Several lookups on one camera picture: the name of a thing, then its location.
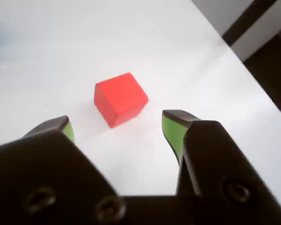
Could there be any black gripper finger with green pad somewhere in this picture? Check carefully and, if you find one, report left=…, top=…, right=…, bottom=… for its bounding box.
left=0, top=115, right=132, bottom=225
left=162, top=109, right=281, bottom=225

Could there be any red cube block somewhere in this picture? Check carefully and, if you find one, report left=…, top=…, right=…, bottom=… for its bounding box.
left=94, top=72, right=149, bottom=128

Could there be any dark brown furniture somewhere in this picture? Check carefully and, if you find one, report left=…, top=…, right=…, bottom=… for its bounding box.
left=243, top=29, right=281, bottom=111

